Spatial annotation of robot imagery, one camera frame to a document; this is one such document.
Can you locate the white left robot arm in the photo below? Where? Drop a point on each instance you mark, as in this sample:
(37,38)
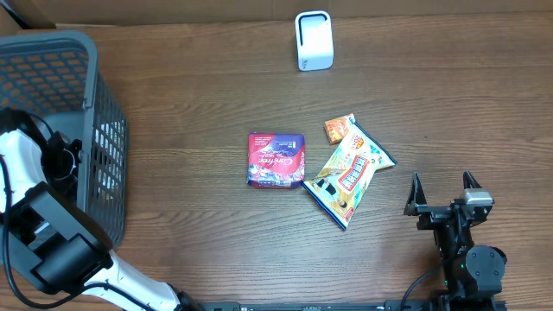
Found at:
(125,281)

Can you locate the grey plastic mesh basket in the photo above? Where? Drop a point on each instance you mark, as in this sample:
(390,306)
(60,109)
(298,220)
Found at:
(56,77)

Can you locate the yellow snack bag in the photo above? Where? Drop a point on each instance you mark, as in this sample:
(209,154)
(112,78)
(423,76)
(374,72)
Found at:
(341,184)

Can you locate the small orange box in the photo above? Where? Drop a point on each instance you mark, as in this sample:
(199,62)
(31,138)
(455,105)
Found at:
(337,128)

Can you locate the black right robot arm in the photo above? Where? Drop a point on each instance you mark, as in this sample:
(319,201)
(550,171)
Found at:
(472,272)

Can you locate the red purple Carefree pack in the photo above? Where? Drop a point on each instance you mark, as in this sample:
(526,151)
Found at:
(276,160)

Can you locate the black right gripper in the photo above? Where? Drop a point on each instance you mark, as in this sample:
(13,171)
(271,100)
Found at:
(431,215)

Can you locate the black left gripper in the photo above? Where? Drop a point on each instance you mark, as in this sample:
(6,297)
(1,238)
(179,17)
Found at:
(76,149)

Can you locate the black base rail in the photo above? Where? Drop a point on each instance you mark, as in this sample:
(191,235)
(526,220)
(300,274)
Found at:
(390,305)

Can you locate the white barcode scanner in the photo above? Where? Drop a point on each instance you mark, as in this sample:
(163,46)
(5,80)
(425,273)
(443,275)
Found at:
(314,40)

